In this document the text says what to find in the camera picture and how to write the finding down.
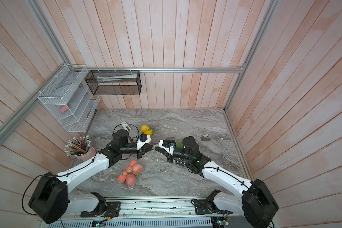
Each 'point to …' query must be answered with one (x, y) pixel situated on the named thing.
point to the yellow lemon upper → (144, 128)
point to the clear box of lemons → (150, 129)
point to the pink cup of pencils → (81, 149)
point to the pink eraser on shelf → (64, 108)
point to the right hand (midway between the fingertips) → (156, 147)
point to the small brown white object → (205, 137)
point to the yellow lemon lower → (148, 132)
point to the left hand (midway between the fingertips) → (153, 148)
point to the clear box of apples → (131, 174)
